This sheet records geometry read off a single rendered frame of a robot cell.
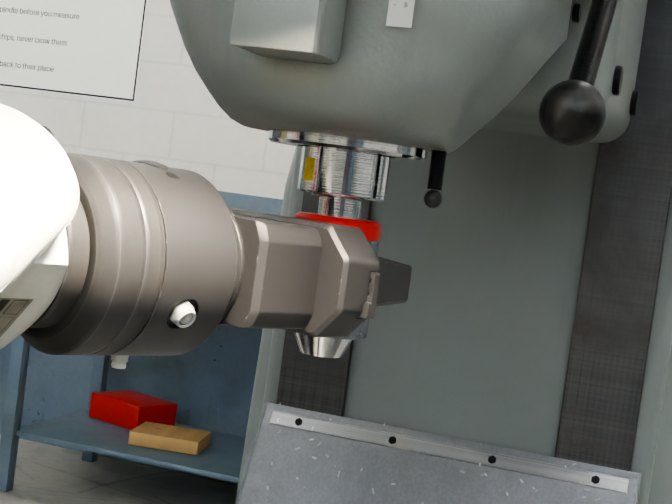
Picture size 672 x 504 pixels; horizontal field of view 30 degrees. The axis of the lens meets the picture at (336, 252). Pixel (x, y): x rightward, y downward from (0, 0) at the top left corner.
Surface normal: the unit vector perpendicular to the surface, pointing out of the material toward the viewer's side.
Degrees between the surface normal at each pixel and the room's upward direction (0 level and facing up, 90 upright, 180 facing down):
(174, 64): 90
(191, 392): 90
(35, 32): 90
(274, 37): 90
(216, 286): 98
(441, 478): 63
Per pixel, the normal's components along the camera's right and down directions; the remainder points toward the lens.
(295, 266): 0.73, 0.13
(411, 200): -0.30, 0.01
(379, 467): -0.21, -0.45
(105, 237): 0.04, -0.14
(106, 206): 0.00, -0.38
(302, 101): -0.32, 0.63
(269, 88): -0.41, 0.41
